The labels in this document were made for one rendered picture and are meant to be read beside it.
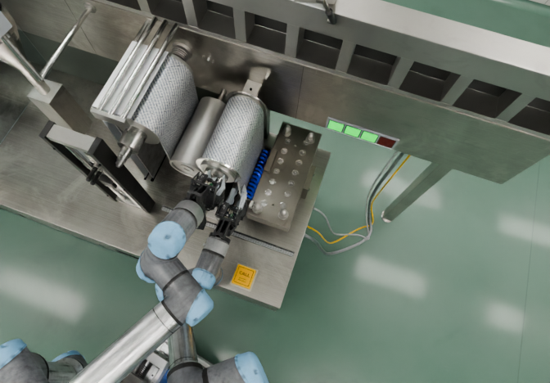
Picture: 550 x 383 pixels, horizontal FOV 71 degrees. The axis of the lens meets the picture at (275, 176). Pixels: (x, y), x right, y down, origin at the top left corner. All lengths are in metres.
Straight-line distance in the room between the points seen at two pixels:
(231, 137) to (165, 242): 0.43
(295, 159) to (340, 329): 1.23
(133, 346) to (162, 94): 0.67
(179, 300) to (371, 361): 1.65
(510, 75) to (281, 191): 0.79
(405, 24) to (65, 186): 1.36
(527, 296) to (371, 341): 0.99
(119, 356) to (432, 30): 1.02
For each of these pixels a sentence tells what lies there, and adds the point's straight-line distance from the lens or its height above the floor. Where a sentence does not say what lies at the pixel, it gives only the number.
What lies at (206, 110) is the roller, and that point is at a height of 1.23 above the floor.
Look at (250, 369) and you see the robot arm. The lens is 1.07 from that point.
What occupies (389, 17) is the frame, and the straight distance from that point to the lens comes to 1.03.
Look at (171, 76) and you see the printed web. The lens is 1.22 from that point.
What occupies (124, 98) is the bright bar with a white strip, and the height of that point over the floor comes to 1.44.
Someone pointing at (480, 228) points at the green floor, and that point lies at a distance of 2.80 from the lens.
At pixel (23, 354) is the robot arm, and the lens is 1.08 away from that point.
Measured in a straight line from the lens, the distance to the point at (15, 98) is 1.94.
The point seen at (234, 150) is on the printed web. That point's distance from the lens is 1.17.
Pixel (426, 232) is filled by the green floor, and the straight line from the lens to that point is 2.63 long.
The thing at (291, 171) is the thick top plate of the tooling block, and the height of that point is 1.03.
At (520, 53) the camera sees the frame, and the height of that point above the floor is 1.65.
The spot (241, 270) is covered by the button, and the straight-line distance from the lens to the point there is 1.45.
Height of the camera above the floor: 2.36
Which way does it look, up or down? 68 degrees down
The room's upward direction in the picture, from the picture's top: 4 degrees clockwise
